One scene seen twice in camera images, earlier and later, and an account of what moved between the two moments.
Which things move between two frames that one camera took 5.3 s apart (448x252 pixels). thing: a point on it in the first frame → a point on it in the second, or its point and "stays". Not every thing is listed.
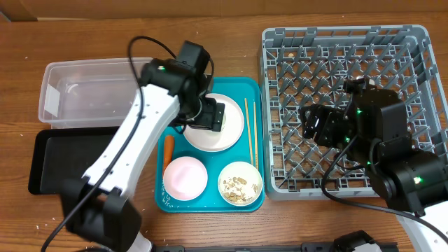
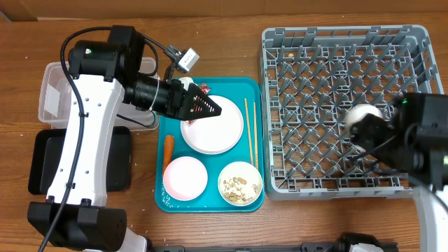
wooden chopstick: (246, 110) stays
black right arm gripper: (324, 125) → (365, 131)
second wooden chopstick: (255, 136) stays
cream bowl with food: (240, 183) stays
